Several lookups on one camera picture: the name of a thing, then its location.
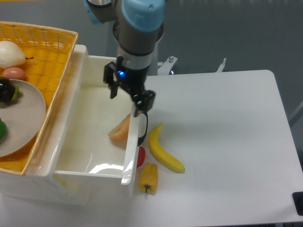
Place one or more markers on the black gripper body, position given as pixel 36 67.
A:
pixel 130 80

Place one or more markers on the triangle bread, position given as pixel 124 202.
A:
pixel 120 132

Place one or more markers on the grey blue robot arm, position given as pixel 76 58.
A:
pixel 138 27

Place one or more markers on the white upper drawer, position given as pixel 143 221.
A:
pixel 87 154

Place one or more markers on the white drawer cabinet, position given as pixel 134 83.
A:
pixel 40 182

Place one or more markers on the red tomato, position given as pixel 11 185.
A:
pixel 141 156

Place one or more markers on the yellow banana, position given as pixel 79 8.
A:
pixel 160 154

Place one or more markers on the yellow wicker basket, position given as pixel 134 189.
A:
pixel 51 49

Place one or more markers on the yellow bell pepper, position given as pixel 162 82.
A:
pixel 148 179

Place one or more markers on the grey plate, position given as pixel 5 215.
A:
pixel 23 117

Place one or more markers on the pink egg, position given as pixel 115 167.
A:
pixel 14 73

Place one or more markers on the dark purple eggplant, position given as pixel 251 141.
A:
pixel 8 91

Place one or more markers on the white pear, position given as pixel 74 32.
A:
pixel 11 55

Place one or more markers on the green pepper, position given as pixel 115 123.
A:
pixel 3 129

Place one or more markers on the black object at table edge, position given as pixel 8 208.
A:
pixel 298 202

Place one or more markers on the black drawer handle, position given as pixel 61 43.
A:
pixel 143 128

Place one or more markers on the white table bracket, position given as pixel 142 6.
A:
pixel 165 67

